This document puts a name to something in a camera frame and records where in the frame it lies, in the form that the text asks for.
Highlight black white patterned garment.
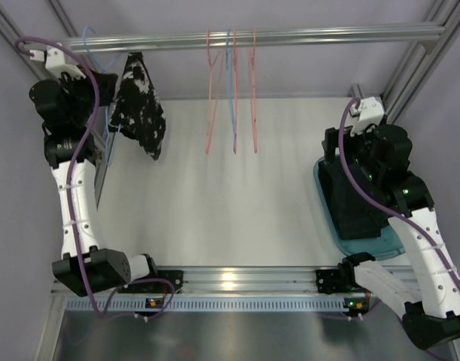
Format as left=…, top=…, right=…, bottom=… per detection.
left=109, top=53, right=166, bottom=161

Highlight black trousers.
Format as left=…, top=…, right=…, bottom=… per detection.
left=317, top=159, right=389, bottom=241

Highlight blue wire hanger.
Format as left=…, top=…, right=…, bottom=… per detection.
left=82, top=26, right=121, bottom=165
left=225, top=29, right=238, bottom=154

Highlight pink wire hanger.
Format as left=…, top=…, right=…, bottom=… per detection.
left=230, top=29, right=238, bottom=154
left=205, top=30, right=223, bottom=154

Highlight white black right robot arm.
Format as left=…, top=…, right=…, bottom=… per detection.
left=317, top=124, right=460, bottom=350

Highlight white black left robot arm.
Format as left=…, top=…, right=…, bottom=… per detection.
left=29, top=71, right=183, bottom=296

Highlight teal plastic bin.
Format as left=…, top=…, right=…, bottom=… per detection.
left=313, top=156, right=405, bottom=261

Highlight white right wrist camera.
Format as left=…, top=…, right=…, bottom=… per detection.
left=350, top=97, right=385, bottom=136

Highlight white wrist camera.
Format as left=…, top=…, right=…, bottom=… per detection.
left=29, top=47, right=86, bottom=79
left=350, top=97, right=385, bottom=136

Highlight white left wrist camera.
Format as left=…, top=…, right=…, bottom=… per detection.
left=29, top=47, right=86, bottom=79

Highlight aluminium frame post left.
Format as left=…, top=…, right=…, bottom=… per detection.
left=0, top=0, right=107, bottom=205

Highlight aluminium frame post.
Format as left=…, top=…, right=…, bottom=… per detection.
left=380, top=1, right=460, bottom=123
left=0, top=0, right=107, bottom=205

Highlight aluminium frame post right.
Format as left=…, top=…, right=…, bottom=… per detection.
left=380, top=1, right=460, bottom=123

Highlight blue empty wire hanger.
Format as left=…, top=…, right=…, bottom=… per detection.
left=225, top=29, right=238, bottom=154

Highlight aluminium hanging rail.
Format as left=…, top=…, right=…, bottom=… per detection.
left=62, top=22, right=446, bottom=53

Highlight pink empty wire hanger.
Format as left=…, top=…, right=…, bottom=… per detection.
left=230, top=29, right=238, bottom=154

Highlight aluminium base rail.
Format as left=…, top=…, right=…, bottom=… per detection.
left=51, top=265, right=426, bottom=298

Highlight perforated grey cable duct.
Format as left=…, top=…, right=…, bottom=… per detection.
left=66, top=297, right=370, bottom=313

